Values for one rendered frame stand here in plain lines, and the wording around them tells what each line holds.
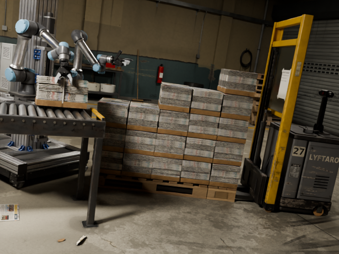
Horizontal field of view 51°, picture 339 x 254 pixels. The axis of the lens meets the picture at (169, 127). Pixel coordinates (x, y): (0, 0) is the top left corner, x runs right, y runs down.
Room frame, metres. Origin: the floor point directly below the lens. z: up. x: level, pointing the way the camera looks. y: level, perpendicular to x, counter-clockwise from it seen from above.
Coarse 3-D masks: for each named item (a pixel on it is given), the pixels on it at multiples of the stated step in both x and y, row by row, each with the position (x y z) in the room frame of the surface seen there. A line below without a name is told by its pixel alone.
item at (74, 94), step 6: (72, 84) 2.77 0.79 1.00; (78, 84) 2.79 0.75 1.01; (84, 84) 2.81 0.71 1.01; (72, 90) 2.77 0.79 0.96; (78, 90) 2.79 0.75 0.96; (84, 90) 2.80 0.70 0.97; (72, 96) 2.77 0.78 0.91; (78, 96) 2.79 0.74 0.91; (84, 96) 2.81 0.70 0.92; (78, 102) 2.78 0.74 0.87; (84, 102) 2.80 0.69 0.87; (78, 108) 2.80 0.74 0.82
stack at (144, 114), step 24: (120, 120) 3.30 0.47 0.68; (144, 120) 3.32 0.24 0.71; (168, 120) 3.35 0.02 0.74; (192, 120) 3.37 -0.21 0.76; (216, 120) 3.39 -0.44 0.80; (120, 144) 3.30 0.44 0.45; (144, 144) 3.33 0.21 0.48; (168, 144) 3.34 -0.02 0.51; (192, 144) 3.37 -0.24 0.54; (120, 168) 3.31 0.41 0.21; (144, 168) 3.32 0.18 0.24; (168, 168) 3.34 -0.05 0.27; (192, 168) 3.37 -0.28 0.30; (168, 192) 3.36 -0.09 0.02; (192, 192) 3.38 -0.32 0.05
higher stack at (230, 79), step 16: (224, 80) 3.50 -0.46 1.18; (240, 80) 3.40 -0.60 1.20; (256, 80) 3.42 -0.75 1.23; (224, 96) 3.39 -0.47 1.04; (240, 96) 3.40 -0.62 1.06; (224, 112) 3.39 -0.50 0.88; (240, 112) 3.41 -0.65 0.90; (224, 128) 3.40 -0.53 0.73; (240, 128) 3.41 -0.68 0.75; (224, 144) 3.39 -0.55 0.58; (240, 144) 3.41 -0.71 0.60; (240, 160) 3.41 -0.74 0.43; (224, 176) 3.40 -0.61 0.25; (208, 192) 3.39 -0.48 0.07; (224, 192) 3.40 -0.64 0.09
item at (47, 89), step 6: (42, 78) 2.68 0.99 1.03; (48, 78) 2.70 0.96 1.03; (54, 78) 2.72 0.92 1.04; (60, 78) 2.74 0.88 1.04; (42, 84) 2.68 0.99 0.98; (48, 84) 2.70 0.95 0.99; (54, 84) 2.72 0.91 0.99; (42, 90) 2.68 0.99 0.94; (48, 90) 2.70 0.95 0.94; (54, 90) 2.72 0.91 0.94; (36, 96) 2.84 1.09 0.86; (42, 96) 2.68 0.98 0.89; (48, 96) 2.70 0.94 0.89; (54, 96) 2.71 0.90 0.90
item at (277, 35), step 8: (272, 32) 3.98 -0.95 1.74; (280, 32) 3.96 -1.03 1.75; (272, 40) 3.95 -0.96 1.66; (280, 40) 3.92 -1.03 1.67; (272, 48) 3.94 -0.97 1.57; (272, 56) 3.97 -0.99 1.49; (272, 64) 3.91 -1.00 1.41; (272, 72) 3.93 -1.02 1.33; (264, 80) 3.95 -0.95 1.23; (264, 88) 3.95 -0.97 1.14; (264, 96) 3.92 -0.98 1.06; (264, 104) 3.91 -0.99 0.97; (256, 120) 3.96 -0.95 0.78; (256, 128) 3.97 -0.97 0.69; (256, 136) 3.92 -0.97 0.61; (256, 144) 3.97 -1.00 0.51
